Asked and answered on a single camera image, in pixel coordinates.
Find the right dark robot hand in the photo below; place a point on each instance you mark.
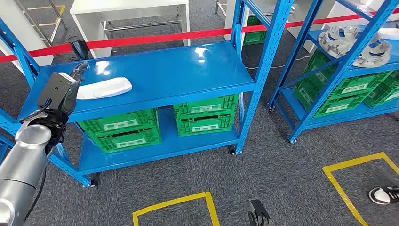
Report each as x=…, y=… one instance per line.
x=258, y=213

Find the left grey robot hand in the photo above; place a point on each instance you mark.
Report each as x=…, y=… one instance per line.
x=72, y=96

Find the white plastic shell part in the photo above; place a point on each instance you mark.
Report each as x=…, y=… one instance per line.
x=389, y=33
x=103, y=88

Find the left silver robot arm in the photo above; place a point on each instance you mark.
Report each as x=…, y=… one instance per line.
x=21, y=162

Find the blue metal shelf rack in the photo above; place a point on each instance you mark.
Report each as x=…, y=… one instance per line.
x=341, y=70
x=171, y=71

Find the green plastic crate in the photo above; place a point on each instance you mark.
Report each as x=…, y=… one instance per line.
x=118, y=123
x=127, y=142
x=383, y=98
x=205, y=106
x=254, y=37
x=204, y=126
x=391, y=79
x=339, y=106
x=358, y=84

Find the red barrier belt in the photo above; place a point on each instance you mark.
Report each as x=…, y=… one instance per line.
x=140, y=40

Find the white cabinet panel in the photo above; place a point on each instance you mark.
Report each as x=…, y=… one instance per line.
x=12, y=28

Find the black and white sneaker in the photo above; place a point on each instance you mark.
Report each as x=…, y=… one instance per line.
x=383, y=196

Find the black-topped stanchion post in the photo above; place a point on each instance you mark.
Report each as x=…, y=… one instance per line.
x=78, y=48

